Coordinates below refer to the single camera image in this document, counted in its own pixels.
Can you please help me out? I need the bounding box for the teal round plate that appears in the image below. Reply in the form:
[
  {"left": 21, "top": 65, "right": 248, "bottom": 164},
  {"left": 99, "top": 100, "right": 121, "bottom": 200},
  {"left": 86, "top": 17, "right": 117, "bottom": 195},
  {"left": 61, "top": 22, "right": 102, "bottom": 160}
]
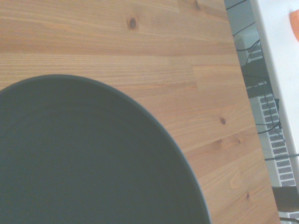
[{"left": 0, "top": 74, "right": 212, "bottom": 224}]

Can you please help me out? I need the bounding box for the small white perforated case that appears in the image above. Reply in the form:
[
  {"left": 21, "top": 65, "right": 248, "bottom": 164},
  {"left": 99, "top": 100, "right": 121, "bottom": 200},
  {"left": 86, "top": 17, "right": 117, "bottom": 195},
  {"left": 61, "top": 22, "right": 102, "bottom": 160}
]
[{"left": 234, "top": 36, "right": 263, "bottom": 64}]

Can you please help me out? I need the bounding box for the white perforated computer case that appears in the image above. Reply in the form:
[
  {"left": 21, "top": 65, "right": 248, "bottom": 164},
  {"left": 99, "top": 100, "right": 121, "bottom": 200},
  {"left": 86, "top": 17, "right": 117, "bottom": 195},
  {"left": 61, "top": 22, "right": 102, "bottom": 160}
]
[{"left": 248, "top": 92, "right": 296, "bottom": 187}]

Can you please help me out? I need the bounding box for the white desk edge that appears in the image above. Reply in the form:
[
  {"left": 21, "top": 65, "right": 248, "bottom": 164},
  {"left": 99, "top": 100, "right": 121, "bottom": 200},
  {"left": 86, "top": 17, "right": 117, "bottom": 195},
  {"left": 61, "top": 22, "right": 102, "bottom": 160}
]
[{"left": 254, "top": 0, "right": 299, "bottom": 161}]

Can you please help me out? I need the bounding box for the orange object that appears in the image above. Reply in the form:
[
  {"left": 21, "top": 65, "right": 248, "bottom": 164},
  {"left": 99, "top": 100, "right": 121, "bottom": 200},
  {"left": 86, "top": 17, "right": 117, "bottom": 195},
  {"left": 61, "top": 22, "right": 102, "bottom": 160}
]
[{"left": 289, "top": 9, "right": 299, "bottom": 43}]

